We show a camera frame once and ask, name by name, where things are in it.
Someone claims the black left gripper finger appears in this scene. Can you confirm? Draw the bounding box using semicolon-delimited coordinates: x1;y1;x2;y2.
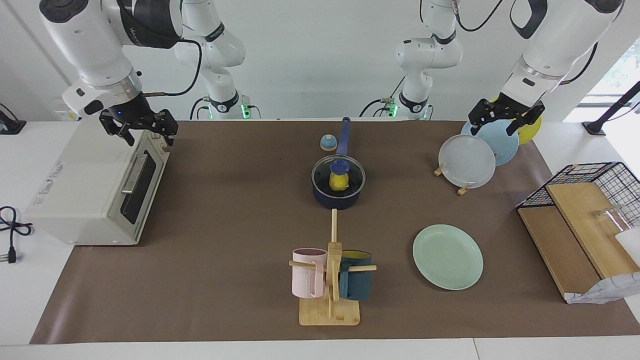
505;102;546;137
468;98;496;137

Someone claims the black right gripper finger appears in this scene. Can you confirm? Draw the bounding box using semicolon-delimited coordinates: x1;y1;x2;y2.
158;110;180;147
99;111;136;147

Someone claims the glass lid blue knob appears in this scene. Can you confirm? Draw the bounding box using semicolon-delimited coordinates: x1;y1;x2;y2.
311;155;367;197

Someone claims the yellow plate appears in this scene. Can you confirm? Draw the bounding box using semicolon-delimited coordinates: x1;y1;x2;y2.
492;97;543;146

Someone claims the light blue plate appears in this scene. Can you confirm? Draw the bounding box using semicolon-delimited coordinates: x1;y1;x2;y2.
460;120;520;167

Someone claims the grey plate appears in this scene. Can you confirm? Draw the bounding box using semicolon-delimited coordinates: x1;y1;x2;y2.
438;134;496;189

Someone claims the wooden plate rack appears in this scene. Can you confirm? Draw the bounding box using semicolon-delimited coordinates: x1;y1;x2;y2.
433;165;474;196

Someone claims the mint green plate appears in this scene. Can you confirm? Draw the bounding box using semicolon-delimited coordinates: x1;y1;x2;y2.
413;224;484;291

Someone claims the cream toaster oven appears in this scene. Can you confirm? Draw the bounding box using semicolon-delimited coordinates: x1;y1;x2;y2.
24;121;171;246

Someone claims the black clamp stand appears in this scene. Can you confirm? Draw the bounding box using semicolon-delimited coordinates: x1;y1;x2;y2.
0;102;27;136

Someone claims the wooden shelf board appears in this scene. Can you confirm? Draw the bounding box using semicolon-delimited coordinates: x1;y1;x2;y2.
546;182;640;280
517;206;602;301

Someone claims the clear glass cup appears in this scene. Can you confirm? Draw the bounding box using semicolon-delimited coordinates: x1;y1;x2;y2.
594;204;633;234

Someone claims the brown table mat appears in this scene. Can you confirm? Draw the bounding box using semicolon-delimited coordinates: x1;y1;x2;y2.
30;120;640;345

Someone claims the white plastic container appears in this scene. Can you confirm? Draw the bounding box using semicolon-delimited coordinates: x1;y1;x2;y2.
615;227;640;267

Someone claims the pink mug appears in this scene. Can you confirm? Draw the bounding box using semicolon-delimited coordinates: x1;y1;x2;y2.
292;248;328;299

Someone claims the dark teal mug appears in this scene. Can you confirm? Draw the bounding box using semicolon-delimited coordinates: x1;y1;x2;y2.
339;250;373;301

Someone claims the wooden mug tree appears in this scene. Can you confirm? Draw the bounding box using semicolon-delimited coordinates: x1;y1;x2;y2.
289;209;377;327

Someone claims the black base cable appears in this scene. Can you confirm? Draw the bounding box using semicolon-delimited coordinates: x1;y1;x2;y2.
359;75;407;119
189;96;211;121

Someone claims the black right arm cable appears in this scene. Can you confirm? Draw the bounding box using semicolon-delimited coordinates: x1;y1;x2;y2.
140;39;203;97

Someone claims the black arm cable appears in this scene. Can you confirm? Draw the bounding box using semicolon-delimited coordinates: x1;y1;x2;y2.
451;0;506;34
140;39;203;97

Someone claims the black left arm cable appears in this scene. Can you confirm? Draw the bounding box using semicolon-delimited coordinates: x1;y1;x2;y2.
451;0;506;34

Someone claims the black wire basket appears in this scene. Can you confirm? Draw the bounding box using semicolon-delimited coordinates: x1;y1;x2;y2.
516;161;640;232

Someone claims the black power cable with plug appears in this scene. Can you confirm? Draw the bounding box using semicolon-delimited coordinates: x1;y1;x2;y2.
0;206;35;265

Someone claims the dark pot purple handle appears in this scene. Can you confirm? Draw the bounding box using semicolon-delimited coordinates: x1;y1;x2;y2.
311;117;367;211

